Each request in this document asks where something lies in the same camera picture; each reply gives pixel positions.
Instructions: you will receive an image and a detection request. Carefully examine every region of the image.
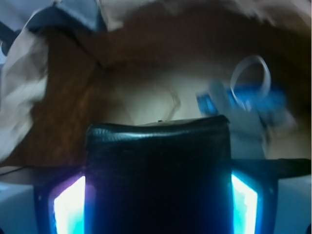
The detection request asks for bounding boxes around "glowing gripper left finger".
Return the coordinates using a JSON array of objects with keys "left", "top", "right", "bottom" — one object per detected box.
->
[{"left": 34, "top": 168, "right": 85, "bottom": 234}]

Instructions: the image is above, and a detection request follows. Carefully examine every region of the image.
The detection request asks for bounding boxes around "blue sponge with white loop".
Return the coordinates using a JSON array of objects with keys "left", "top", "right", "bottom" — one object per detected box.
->
[{"left": 196, "top": 55, "right": 287, "bottom": 116}]

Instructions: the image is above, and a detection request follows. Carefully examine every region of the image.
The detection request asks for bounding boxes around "brown paper bag bin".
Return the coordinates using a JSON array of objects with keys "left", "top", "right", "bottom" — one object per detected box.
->
[{"left": 0, "top": 0, "right": 312, "bottom": 166}]

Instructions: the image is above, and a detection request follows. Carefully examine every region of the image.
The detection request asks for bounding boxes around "grey plush elephant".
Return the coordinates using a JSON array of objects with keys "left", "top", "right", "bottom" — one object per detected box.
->
[{"left": 209, "top": 81, "right": 296, "bottom": 159}]

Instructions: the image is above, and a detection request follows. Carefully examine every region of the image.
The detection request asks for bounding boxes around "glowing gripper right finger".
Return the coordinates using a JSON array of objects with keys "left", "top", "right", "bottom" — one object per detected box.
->
[{"left": 231, "top": 169, "right": 277, "bottom": 234}]

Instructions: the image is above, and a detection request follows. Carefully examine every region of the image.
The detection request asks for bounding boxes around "black box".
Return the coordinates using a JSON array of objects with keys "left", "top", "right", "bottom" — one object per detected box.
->
[{"left": 85, "top": 116, "right": 234, "bottom": 234}]

